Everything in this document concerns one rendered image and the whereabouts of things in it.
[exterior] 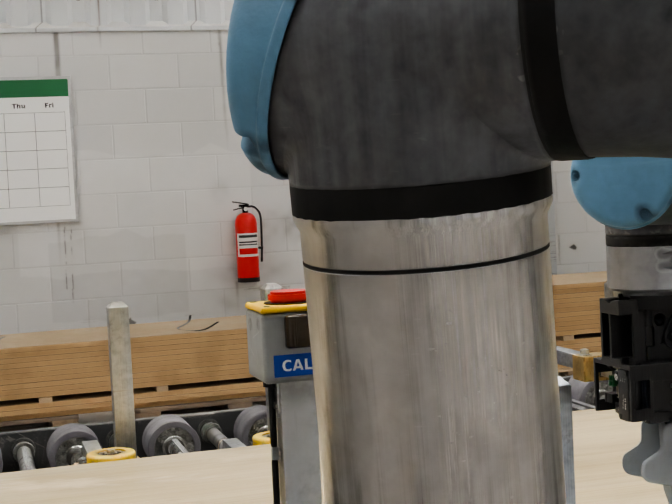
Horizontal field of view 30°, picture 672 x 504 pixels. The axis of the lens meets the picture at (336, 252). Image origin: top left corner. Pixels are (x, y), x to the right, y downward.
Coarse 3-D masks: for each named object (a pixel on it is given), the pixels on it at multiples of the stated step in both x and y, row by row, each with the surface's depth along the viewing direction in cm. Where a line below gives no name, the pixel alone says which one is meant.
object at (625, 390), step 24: (600, 312) 119; (624, 312) 116; (648, 312) 118; (624, 336) 118; (648, 336) 118; (600, 360) 120; (624, 360) 117; (648, 360) 117; (624, 384) 116; (648, 384) 115; (600, 408) 121; (624, 408) 117; (648, 408) 115
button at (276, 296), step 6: (270, 294) 116; (276, 294) 116; (282, 294) 115; (288, 294) 115; (294, 294) 115; (300, 294) 115; (270, 300) 116; (276, 300) 115; (282, 300) 115; (288, 300) 115; (294, 300) 115; (300, 300) 116
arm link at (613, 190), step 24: (576, 168) 104; (600, 168) 103; (624, 168) 102; (648, 168) 101; (576, 192) 105; (600, 192) 103; (624, 192) 102; (648, 192) 101; (600, 216) 104; (624, 216) 102; (648, 216) 102
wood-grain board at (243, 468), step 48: (576, 432) 207; (624, 432) 205; (0, 480) 193; (48, 480) 191; (96, 480) 190; (144, 480) 188; (192, 480) 186; (240, 480) 185; (576, 480) 175; (624, 480) 173
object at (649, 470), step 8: (664, 432) 117; (664, 440) 117; (664, 448) 117; (656, 456) 117; (664, 456) 117; (648, 464) 117; (656, 464) 117; (664, 464) 118; (648, 472) 117; (656, 472) 117; (664, 472) 118; (648, 480) 117; (656, 480) 117; (664, 480) 118
